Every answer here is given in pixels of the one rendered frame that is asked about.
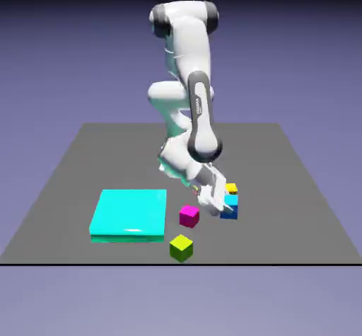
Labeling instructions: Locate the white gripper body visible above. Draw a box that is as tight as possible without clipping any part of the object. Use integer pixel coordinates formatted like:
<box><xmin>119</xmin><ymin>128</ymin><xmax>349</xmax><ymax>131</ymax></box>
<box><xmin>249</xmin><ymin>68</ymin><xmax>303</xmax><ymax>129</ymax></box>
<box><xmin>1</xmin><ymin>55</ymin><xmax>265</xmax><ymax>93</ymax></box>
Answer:
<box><xmin>197</xmin><ymin>168</ymin><xmax>235</xmax><ymax>217</ymax></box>

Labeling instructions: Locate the small dark blue cube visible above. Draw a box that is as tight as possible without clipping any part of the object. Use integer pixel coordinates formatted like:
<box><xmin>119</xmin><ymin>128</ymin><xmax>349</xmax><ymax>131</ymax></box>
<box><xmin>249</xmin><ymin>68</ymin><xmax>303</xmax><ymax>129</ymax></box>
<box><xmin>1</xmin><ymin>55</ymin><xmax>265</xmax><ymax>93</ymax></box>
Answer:
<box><xmin>219</xmin><ymin>204</ymin><xmax>239</xmax><ymax>220</ymax></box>

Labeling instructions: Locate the small magenta cube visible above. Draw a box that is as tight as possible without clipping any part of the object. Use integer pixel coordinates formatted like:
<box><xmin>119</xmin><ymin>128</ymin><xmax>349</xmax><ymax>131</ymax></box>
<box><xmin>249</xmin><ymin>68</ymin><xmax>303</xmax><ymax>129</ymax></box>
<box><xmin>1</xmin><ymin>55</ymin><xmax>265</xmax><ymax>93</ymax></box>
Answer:
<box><xmin>178</xmin><ymin>204</ymin><xmax>201</xmax><ymax>228</ymax></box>

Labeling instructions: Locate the small lime green cube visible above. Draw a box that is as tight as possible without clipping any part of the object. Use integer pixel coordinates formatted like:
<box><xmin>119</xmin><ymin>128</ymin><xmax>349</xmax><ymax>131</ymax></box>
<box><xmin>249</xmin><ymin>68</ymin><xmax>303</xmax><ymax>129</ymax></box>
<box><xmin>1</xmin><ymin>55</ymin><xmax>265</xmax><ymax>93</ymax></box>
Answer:
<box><xmin>169</xmin><ymin>233</ymin><xmax>194</xmax><ymax>263</ymax></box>

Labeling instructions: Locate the large cyan box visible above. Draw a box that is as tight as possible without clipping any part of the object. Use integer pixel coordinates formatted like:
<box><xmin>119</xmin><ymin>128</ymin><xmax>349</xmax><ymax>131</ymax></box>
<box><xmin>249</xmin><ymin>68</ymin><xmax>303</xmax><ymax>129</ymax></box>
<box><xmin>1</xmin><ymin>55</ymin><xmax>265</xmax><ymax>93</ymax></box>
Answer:
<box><xmin>88</xmin><ymin>189</ymin><xmax>168</xmax><ymax>243</ymax></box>

